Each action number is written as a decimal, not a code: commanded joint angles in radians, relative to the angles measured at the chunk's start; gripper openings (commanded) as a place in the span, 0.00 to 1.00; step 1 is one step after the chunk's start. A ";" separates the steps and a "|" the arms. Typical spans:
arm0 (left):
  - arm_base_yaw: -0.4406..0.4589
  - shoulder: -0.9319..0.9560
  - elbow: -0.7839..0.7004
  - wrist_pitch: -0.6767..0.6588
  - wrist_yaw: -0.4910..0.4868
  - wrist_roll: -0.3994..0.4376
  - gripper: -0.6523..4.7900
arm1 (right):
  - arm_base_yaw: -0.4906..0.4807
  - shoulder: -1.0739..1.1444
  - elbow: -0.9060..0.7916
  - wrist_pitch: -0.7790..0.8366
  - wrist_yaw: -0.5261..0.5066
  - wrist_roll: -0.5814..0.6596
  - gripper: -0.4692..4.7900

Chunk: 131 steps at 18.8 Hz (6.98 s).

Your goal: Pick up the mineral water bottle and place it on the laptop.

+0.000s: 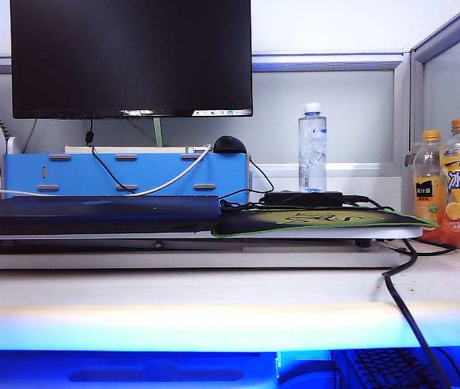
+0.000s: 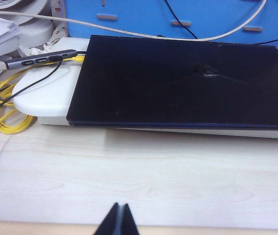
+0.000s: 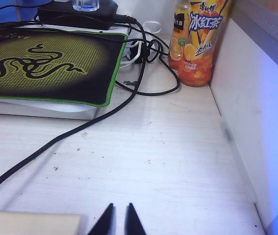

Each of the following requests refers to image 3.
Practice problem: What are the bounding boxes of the blue wooden desk organizer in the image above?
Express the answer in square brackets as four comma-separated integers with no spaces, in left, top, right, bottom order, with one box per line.
[0,0,53,23]

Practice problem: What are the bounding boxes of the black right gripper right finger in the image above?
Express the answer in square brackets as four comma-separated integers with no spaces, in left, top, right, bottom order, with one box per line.
[125,203,147,235]

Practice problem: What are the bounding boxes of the orange juice bottle black label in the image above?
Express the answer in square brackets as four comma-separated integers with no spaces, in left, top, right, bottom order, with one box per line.
[172,0,191,37]

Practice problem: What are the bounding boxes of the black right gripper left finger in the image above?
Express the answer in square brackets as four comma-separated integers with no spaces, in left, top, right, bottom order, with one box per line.
[87,203,116,235]

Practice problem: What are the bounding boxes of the iced tea bottle yellow label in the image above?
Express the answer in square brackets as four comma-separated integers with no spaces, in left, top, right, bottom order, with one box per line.
[168,0,232,88]

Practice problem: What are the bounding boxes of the thin black looped cable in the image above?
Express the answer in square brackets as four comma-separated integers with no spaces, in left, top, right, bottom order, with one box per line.
[114,23,181,96]

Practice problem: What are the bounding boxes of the thick black power cable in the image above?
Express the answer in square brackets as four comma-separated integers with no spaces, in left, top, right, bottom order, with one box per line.
[0,14,147,204]

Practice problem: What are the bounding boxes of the black green snake mouse pad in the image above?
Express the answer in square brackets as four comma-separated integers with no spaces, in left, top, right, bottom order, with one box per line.
[0,26,129,108]

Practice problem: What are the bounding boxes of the grey side partition rail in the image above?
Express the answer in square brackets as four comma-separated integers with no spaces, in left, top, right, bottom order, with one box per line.
[229,0,278,83]

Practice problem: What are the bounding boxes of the beige flat block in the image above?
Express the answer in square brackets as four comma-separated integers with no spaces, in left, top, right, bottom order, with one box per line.
[0,211,82,235]

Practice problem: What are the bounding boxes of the clear mineral water bottle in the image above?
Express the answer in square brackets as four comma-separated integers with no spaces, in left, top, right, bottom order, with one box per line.
[72,0,101,12]

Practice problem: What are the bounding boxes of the white round cup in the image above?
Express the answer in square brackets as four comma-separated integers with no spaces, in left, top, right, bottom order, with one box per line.
[142,21,163,35]

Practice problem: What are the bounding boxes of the black computer mouse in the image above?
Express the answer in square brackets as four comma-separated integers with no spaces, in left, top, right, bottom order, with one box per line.
[100,0,119,15]

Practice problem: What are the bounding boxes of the black power adapter brick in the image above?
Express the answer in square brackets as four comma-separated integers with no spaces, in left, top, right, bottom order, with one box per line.
[37,2,120,30]

